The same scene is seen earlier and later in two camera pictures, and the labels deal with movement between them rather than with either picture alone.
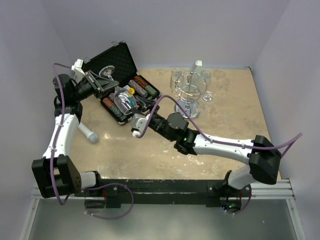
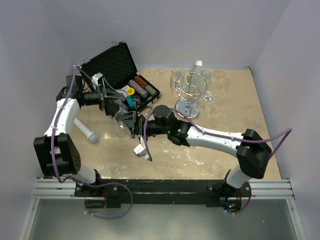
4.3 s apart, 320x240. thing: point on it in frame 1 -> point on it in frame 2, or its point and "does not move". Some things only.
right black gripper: x=147 y=104 -> x=129 y=119
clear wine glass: x=209 y=97 does not move
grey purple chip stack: x=139 y=89 does not move
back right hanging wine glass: x=206 y=74 does not move
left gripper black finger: x=104 y=83 -> x=111 y=106
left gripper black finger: x=96 y=77 -> x=109 y=92
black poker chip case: x=134 y=94 does not move
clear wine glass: x=124 y=100 -> x=122 y=122
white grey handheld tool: x=92 y=137 does not move
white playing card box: x=126 y=87 does not move
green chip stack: x=152 y=92 does not move
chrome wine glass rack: x=189 y=88 does not move
